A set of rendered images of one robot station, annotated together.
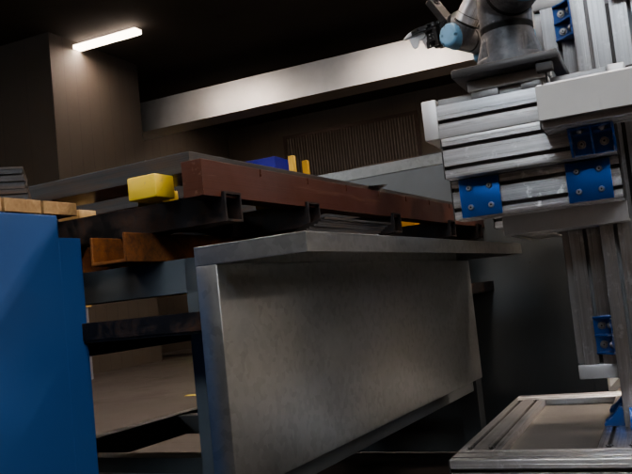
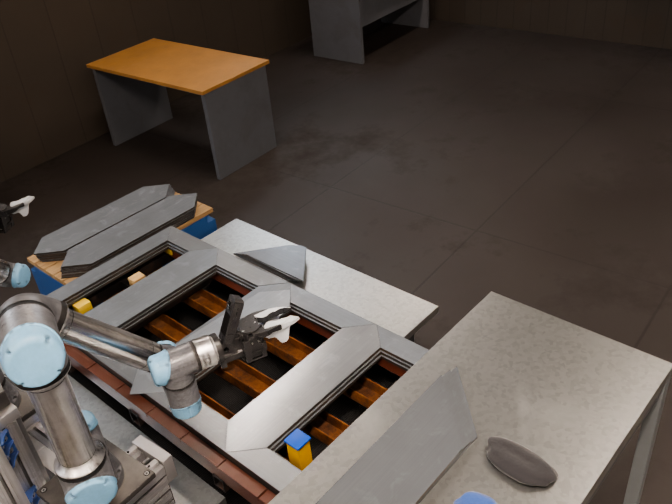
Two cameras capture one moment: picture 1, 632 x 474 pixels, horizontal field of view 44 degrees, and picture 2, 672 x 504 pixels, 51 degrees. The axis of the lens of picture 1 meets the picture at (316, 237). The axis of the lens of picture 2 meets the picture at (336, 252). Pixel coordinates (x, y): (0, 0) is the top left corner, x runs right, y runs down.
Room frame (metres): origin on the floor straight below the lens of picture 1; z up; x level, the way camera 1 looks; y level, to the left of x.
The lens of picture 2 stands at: (3.18, -1.67, 2.54)
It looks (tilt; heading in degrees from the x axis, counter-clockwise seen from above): 34 degrees down; 107
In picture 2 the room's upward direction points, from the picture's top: 6 degrees counter-clockwise
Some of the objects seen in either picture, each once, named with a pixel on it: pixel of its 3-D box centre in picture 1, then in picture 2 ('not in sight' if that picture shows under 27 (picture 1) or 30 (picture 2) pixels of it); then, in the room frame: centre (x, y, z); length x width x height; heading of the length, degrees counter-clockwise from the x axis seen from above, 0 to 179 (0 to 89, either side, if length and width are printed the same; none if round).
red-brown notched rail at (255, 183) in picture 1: (386, 206); (137, 404); (1.97, -0.19, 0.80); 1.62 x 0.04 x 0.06; 152
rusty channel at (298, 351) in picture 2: not in sight; (263, 334); (2.24, 0.33, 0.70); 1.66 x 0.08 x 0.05; 152
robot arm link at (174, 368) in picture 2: not in sight; (174, 365); (2.44, -0.60, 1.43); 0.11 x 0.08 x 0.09; 41
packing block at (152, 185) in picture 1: (150, 188); not in sight; (1.31, 0.27, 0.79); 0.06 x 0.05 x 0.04; 62
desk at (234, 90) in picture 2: not in sight; (184, 105); (0.50, 3.36, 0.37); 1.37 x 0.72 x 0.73; 156
